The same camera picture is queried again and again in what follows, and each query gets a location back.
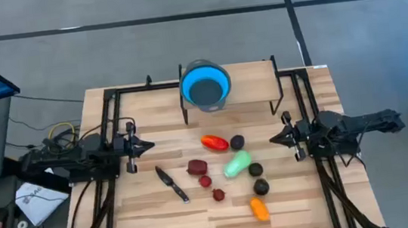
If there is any black handled kitchen knife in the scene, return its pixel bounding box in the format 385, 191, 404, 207
154, 162, 191, 207

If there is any dark red block toy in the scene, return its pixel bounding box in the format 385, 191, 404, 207
184, 158, 209, 178

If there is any white booklet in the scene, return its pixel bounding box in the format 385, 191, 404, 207
12, 176, 73, 228

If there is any orange carrot toy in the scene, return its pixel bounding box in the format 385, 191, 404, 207
249, 195, 271, 223

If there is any dark toy avocado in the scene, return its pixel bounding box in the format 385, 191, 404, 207
247, 161, 264, 178
228, 134, 246, 151
252, 177, 272, 197

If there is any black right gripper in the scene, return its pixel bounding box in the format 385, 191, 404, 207
266, 108, 322, 165

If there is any red toy pomegranate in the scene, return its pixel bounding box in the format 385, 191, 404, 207
198, 174, 213, 189
211, 187, 227, 202

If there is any black metal table frame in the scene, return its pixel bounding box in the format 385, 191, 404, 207
39, 51, 391, 228

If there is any blue collapsible bowl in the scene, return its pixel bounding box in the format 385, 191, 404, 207
177, 56, 235, 116

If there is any black floor cable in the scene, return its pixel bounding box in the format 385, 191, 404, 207
13, 88, 85, 110

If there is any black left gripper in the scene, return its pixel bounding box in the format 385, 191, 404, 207
110, 119, 158, 177

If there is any red orange toy mango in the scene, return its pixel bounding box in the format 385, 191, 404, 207
199, 132, 230, 154

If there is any yellow cable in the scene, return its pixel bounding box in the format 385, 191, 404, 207
45, 121, 78, 146

